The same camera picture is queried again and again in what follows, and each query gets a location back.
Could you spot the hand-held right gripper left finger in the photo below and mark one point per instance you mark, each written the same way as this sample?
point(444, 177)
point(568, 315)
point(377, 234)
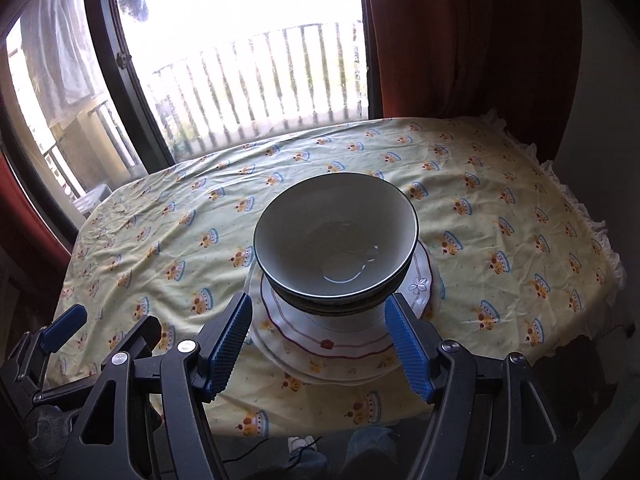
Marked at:
point(227, 345)

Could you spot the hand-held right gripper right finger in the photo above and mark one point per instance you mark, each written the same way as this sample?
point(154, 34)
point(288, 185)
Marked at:
point(410, 350)

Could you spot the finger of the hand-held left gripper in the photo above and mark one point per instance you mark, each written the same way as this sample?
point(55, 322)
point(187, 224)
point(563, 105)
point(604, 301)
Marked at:
point(142, 335)
point(62, 327)

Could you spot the white ruffled plate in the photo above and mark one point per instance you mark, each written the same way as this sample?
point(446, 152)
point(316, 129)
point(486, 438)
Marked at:
point(350, 362)

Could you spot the floral ceramic bowl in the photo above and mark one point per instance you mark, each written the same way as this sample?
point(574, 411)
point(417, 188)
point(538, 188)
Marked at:
point(325, 225)
point(340, 312)
point(340, 304)

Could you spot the large yellow floral plate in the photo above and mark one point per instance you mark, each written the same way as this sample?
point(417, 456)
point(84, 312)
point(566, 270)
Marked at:
point(300, 379)

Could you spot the person's right leg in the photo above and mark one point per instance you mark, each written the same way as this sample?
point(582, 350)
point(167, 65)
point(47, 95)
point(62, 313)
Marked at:
point(370, 452)

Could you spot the person's leg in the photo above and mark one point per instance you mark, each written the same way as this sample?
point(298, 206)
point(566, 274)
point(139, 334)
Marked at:
point(370, 452)
point(305, 465)

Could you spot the red curtain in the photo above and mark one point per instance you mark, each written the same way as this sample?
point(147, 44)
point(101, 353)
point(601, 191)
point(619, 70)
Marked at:
point(475, 50)
point(30, 220)

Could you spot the yellow printed tablecloth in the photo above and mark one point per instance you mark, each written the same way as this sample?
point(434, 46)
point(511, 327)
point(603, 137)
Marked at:
point(175, 220)

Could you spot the white shoe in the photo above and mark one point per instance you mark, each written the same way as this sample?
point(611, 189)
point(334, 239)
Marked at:
point(301, 442)

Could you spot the person's left leg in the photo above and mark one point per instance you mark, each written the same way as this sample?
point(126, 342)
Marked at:
point(305, 465)

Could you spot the white hanging cloth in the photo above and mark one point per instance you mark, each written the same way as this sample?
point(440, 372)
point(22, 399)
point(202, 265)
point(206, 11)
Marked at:
point(55, 45)

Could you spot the balcony railing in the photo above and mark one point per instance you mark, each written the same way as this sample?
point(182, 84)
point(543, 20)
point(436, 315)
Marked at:
point(250, 40)

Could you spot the dark window frame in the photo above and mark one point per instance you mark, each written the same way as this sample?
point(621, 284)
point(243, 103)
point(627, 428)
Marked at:
point(125, 85)

